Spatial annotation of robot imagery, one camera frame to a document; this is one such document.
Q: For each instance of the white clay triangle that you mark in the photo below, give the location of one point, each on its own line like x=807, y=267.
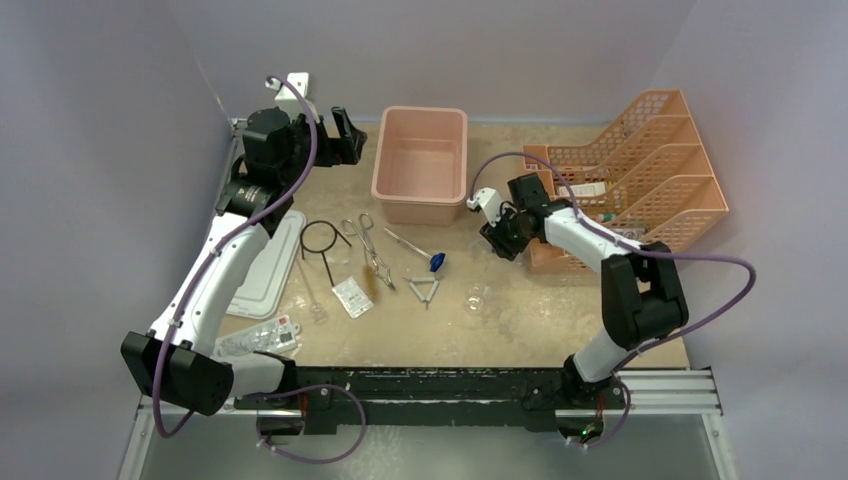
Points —
x=424, y=288

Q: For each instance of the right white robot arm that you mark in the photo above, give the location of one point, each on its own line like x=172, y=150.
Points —
x=641, y=294

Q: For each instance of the blister pack with label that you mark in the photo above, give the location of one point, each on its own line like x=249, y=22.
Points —
x=271, y=336

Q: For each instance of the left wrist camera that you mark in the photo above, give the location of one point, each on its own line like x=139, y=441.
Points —
x=292, y=95

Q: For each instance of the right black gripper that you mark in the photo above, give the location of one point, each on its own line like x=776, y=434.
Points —
x=497, y=238

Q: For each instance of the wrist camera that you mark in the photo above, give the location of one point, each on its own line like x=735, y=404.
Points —
x=489, y=203
x=292, y=95

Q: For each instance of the white box in organizer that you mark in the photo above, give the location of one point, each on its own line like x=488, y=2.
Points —
x=582, y=190

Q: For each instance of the aluminium frame rail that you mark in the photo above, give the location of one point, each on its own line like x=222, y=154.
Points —
x=645, y=392

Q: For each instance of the spatula with blue clip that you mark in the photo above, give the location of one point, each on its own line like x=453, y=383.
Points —
x=435, y=261

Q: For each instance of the coloured marker pack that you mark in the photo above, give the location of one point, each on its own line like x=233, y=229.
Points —
x=631, y=233

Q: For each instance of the small white packet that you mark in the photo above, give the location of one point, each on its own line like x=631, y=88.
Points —
x=352, y=297

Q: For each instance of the clear glass beaker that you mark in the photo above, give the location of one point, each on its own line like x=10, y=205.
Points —
x=476, y=298

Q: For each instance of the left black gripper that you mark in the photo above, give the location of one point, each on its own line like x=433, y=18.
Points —
x=344, y=150

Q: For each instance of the brown test tube brush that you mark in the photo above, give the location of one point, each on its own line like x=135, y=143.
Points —
x=370, y=282

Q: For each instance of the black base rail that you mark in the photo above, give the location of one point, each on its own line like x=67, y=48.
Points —
x=326, y=422

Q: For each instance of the orange mesh file organizer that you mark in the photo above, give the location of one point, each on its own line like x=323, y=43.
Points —
x=655, y=167

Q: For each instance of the black wire tripod stand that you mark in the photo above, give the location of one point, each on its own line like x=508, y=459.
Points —
x=317, y=240

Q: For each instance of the white plastic bin lid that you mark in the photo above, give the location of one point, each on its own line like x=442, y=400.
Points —
x=260, y=294

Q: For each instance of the pink plastic bin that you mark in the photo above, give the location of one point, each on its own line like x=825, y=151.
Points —
x=421, y=166

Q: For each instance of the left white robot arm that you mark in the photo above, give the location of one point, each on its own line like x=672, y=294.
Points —
x=173, y=361

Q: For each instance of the metal crucible tongs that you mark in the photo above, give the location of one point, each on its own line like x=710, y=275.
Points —
x=361, y=228

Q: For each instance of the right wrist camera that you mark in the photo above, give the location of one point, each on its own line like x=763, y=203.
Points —
x=489, y=203

